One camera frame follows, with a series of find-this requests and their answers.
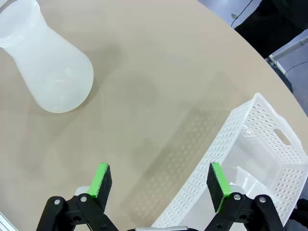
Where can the right gripper black-green right finger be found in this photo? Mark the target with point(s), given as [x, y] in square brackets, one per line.
[219, 185]

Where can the right gripper black-green left finger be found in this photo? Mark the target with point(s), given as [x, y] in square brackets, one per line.
[98, 183]

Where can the white perforated basket with sticker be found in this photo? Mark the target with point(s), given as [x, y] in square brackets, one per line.
[216, 149]

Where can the translucent white conical flask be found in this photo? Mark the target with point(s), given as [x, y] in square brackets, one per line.
[55, 79]

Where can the white side table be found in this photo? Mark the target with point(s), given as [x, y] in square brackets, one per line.
[291, 47]

